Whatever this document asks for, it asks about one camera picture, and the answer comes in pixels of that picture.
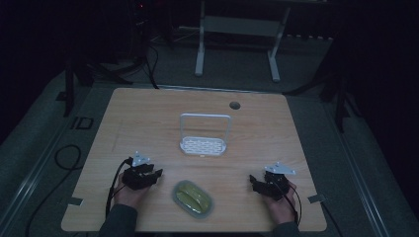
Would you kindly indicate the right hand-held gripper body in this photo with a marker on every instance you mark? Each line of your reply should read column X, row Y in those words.
column 275, row 184

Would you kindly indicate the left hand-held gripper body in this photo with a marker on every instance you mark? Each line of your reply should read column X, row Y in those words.
column 136, row 177

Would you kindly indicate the person's right hand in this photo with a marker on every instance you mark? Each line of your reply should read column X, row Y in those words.
column 281, row 209

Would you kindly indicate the grey tape piece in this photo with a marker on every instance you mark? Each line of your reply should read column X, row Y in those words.
column 317, row 198

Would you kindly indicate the black tripod stand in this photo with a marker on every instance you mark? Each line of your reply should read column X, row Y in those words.
column 85, row 72
column 336, row 89

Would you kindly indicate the white metal desk frame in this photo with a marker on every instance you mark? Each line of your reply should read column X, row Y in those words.
column 242, row 26

